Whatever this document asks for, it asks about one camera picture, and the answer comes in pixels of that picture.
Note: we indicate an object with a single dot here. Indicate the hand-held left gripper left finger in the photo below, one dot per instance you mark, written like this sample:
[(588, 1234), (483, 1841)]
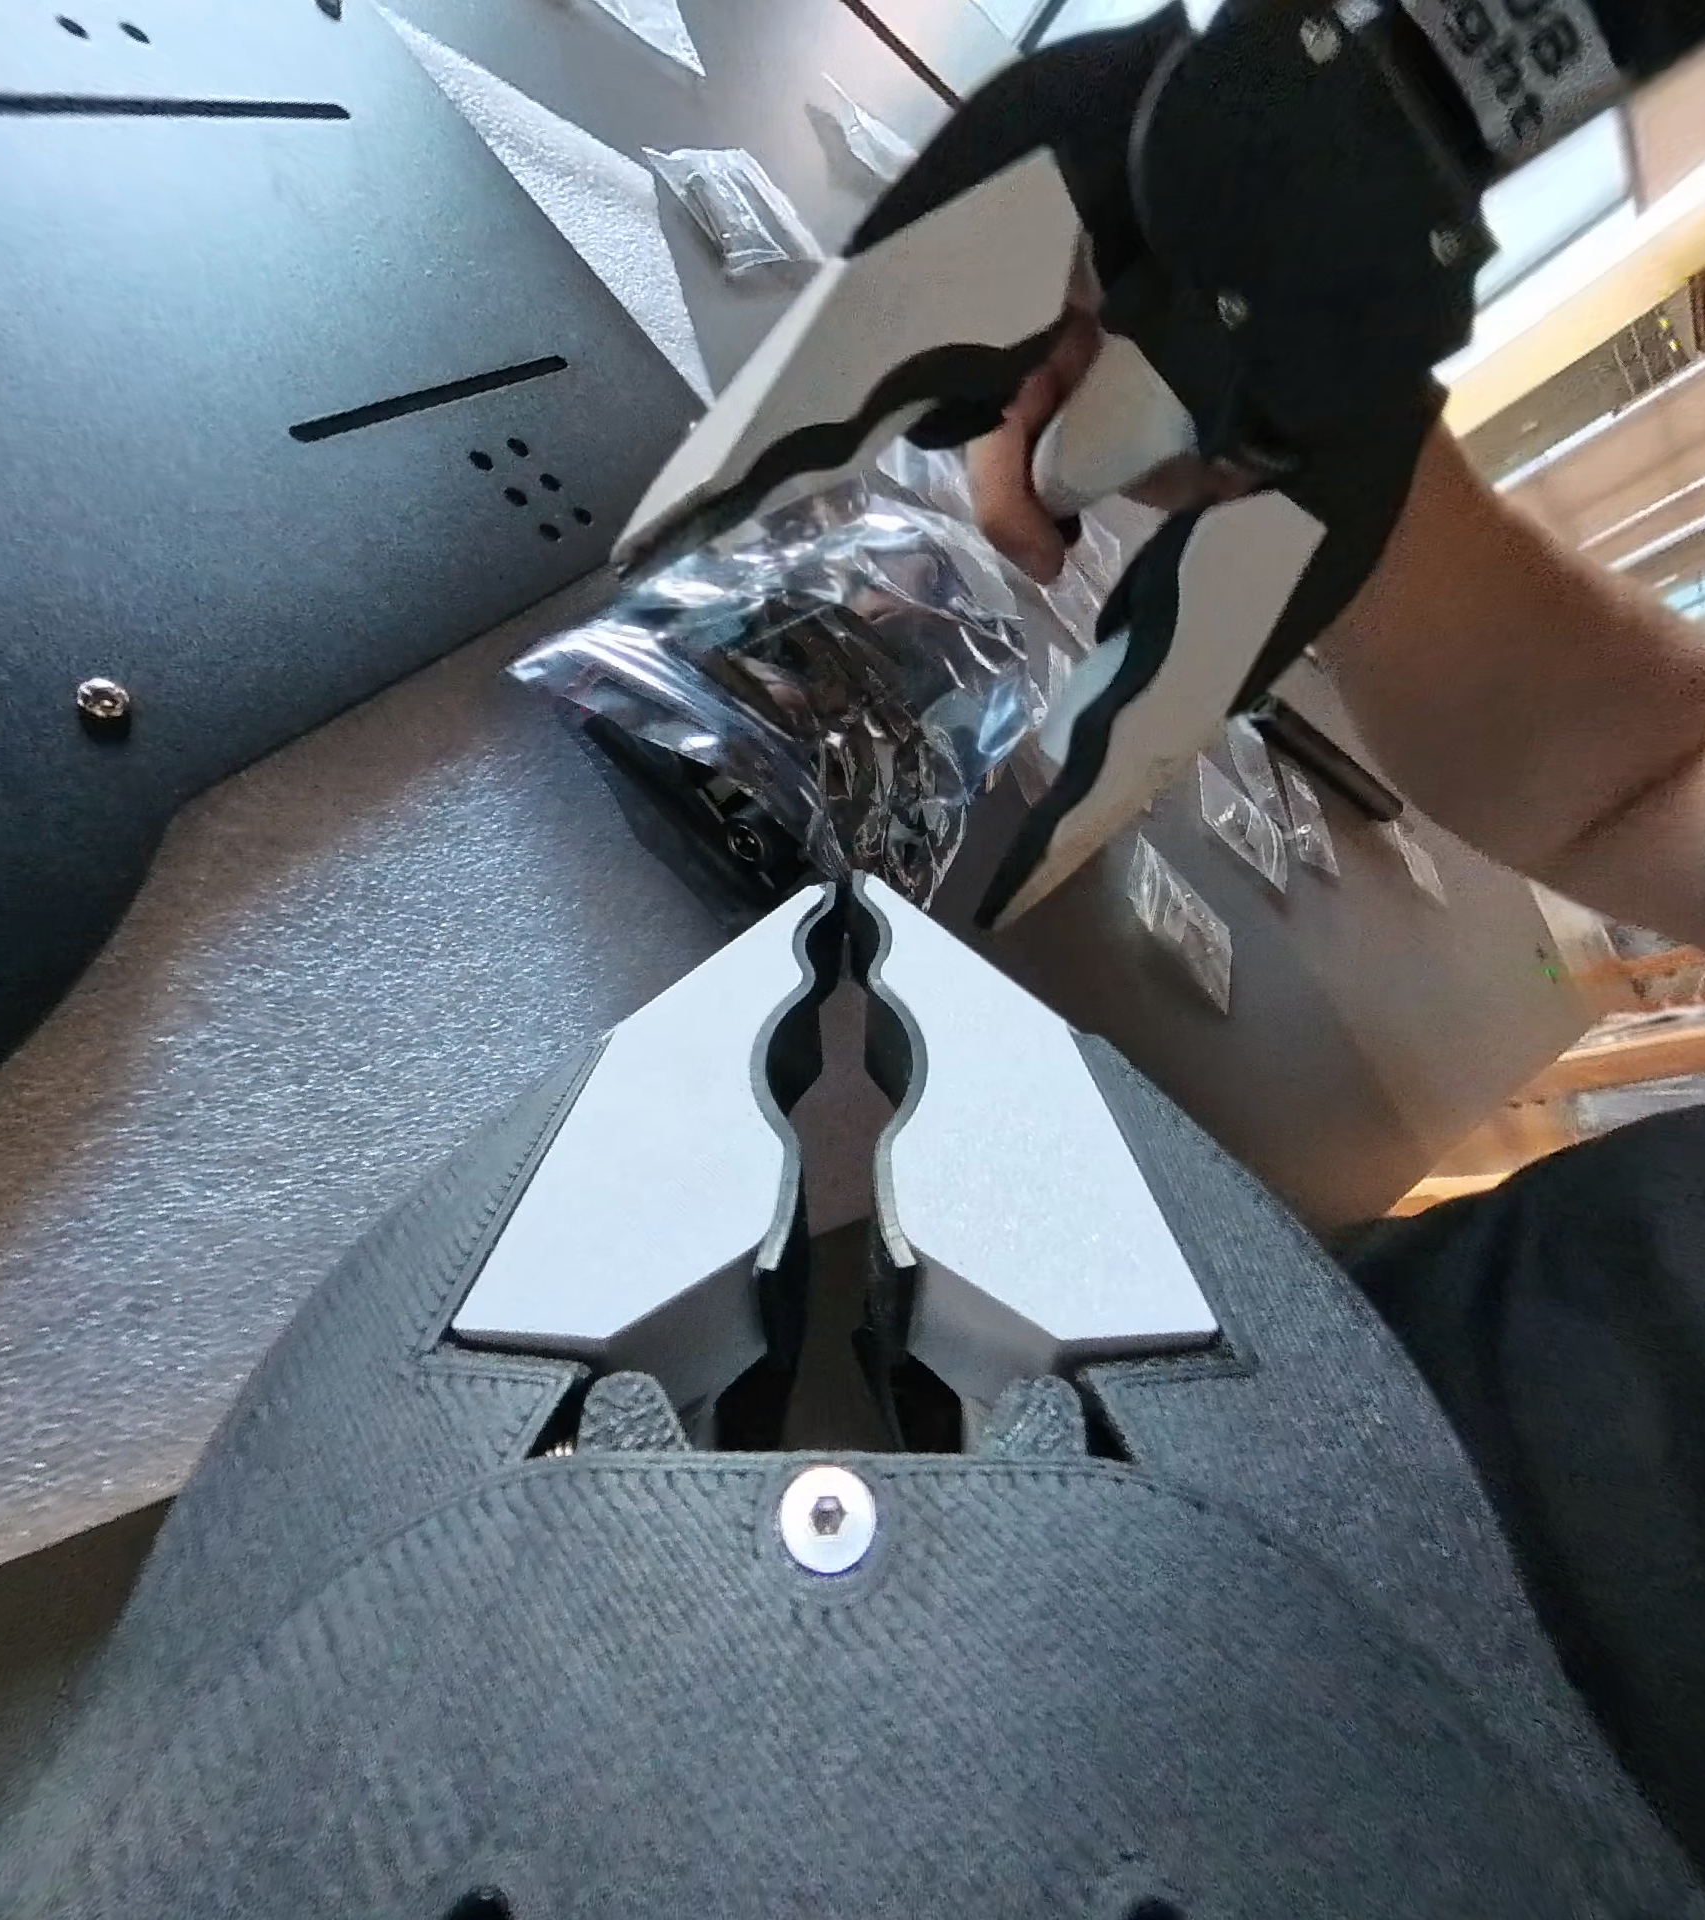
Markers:
[(643, 1185)]

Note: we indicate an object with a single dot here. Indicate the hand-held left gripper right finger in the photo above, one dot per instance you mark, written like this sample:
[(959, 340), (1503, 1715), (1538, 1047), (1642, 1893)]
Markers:
[(1049, 1185)]

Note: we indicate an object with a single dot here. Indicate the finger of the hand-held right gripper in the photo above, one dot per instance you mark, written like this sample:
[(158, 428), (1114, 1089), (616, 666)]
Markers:
[(1183, 646), (883, 331)]

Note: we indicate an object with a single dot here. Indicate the dark parts bag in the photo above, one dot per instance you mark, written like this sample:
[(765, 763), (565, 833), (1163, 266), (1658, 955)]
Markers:
[(823, 691)]

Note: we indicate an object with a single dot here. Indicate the person's right hand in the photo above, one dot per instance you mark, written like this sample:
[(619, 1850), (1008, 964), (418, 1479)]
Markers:
[(1049, 450)]

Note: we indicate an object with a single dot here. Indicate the black screwdriver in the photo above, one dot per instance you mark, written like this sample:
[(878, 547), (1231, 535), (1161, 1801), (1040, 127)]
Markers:
[(1338, 760)]

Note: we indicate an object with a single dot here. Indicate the scattered small clear zip bags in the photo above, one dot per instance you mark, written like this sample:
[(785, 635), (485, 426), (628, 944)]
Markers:
[(1183, 899)]

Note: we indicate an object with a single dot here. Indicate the black metal base plate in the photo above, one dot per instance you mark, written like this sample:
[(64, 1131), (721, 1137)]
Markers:
[(195, 450)]

